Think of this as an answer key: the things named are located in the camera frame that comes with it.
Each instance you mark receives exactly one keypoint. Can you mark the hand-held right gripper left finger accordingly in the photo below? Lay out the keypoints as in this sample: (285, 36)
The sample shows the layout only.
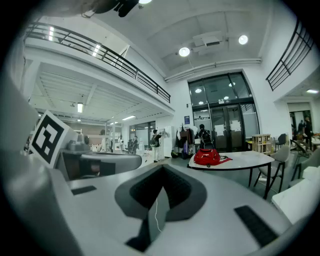
(100, 207)

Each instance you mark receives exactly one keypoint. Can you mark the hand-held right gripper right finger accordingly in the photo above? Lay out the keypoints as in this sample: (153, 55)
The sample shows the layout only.
(215, 212)

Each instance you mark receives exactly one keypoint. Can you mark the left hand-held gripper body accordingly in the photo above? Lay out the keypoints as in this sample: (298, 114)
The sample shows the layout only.
(50, 137)

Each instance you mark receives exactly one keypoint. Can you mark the red backpack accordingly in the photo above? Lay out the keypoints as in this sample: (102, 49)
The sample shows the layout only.
(206, 157)

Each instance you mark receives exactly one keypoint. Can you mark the white marble table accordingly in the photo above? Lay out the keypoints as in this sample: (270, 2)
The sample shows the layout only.
(247, 160)

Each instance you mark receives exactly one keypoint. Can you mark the clothes rack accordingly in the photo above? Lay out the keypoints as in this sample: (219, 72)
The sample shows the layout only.
(186, 140)

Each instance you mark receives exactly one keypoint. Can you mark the wooden crate shelf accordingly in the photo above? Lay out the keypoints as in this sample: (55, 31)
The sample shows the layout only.
(261, 143)

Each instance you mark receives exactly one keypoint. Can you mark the plain white table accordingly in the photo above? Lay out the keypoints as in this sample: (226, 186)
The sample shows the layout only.
(297, 200)

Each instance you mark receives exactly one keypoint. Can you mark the grey chair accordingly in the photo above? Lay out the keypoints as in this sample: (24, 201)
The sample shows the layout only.
(280, 156)
(308, 160)

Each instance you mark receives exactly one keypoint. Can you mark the glass entrance door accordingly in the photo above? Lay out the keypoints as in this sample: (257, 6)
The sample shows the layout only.
(225, 117)

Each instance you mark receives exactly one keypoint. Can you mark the black chair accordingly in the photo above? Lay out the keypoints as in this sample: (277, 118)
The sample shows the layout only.
(281, 139)

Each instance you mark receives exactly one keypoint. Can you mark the long black balcony railing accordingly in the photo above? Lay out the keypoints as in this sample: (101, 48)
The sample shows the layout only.
(105, 53)

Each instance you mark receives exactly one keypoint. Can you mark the round ceiling lamp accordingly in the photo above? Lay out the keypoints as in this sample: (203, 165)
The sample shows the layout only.
(184, 51)
(243, 39)

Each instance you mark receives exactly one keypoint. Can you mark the ceiling air conditioner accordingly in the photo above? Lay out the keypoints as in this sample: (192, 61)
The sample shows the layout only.
(208, 42)

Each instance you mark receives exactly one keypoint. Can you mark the short black balcony railing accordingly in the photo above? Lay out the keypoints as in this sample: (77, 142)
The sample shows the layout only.
(291, 56)

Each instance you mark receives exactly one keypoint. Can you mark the blue wall poster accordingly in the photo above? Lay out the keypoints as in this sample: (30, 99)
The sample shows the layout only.
(187, 119)

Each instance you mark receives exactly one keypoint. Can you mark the black head-worn camera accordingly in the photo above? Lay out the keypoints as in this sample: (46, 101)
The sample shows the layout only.
(126, 7)

